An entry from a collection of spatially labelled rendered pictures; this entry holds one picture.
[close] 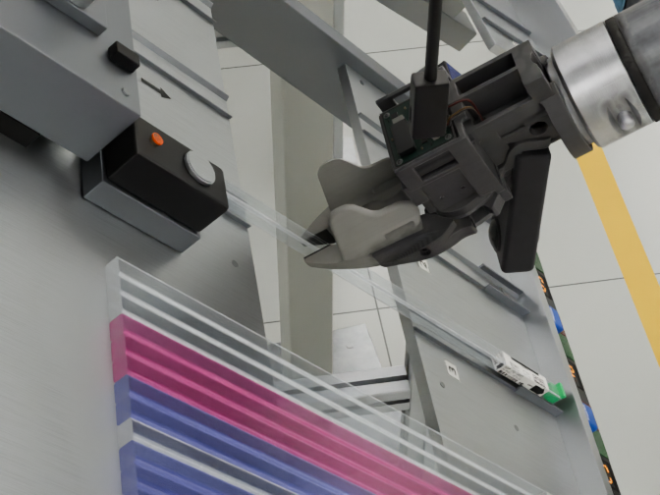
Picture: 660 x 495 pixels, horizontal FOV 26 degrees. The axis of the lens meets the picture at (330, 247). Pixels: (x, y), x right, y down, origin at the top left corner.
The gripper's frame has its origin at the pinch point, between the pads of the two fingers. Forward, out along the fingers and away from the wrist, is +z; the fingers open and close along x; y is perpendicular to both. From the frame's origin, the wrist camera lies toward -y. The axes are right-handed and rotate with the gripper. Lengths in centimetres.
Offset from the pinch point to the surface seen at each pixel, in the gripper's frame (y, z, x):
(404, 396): -63, 19, -32
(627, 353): -110, -1, -57
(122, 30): 24.0, 0.4, -0.9
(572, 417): -29.2, -6.8, 2.2
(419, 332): -11.6, -1.5, 1.2
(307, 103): -31, 11, -51
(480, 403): -17.8, -2.8, 5.0
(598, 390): -107, 4, -51
